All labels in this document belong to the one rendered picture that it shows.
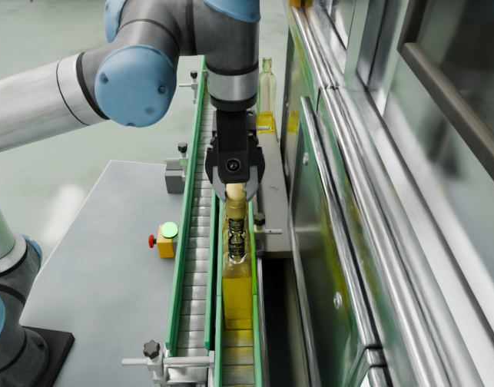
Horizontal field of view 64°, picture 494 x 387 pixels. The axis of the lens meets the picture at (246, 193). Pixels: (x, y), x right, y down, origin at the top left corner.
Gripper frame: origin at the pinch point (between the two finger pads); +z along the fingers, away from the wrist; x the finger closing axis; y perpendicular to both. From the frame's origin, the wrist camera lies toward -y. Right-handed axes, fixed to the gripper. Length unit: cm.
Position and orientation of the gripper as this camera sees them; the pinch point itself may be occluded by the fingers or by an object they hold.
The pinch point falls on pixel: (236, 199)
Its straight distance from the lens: 70.9
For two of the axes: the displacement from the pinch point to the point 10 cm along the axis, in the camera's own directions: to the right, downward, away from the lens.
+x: -10.0, 0.2, -0.1
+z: 0.0, 7.3, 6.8
